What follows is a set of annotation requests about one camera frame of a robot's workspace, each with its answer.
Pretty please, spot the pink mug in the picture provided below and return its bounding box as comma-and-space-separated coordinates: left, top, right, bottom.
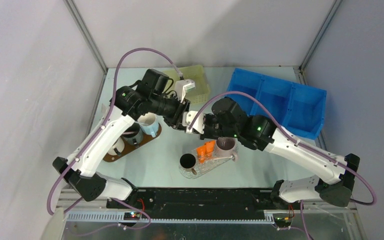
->
214, 137, 239, 162

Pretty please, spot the orange toothpaste tube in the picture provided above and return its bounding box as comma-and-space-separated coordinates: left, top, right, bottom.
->
204, 140, 216, 158
196, 145, 207, 164

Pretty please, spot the blue plastic divided bin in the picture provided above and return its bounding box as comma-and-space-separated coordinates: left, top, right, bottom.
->
227, 68, 327, 140

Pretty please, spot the clear textured oval tray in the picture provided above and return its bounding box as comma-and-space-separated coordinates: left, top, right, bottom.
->
179, 152, 230, 179

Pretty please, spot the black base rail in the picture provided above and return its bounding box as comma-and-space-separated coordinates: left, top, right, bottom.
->
125, 187, 300, 221

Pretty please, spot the yellow perforated plastic basket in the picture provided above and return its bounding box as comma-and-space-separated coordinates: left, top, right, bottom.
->
163, 65, 211, 105

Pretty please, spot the dark grey mug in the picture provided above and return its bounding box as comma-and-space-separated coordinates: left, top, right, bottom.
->
121, 123, 144, 147

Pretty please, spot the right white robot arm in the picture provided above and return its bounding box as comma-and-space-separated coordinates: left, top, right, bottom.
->
192, 97, 360, 209

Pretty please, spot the light blue mug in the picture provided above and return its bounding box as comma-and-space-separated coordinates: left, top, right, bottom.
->
137, 112, 159, 138

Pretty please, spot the white ribbed mug black rim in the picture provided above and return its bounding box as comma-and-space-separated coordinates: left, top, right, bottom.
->
107, 137, 125, 157

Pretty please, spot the brown mug black inside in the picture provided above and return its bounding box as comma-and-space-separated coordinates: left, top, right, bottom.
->
179, 153, 197, 175

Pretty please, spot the brown wooden oval tray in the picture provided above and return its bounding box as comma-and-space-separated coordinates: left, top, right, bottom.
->
103, 123, 162, 163

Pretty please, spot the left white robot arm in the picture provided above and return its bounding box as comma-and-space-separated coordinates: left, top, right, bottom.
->
52, 69, 195, 208

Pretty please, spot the clear textured plastic box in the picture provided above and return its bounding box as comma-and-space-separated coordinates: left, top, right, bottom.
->
191, 140, 216, 166

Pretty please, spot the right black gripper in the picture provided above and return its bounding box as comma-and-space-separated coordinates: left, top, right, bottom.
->
193, 113, 238, 140

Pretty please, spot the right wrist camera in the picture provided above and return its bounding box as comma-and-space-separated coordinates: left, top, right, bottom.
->
181, 110, 205, 134

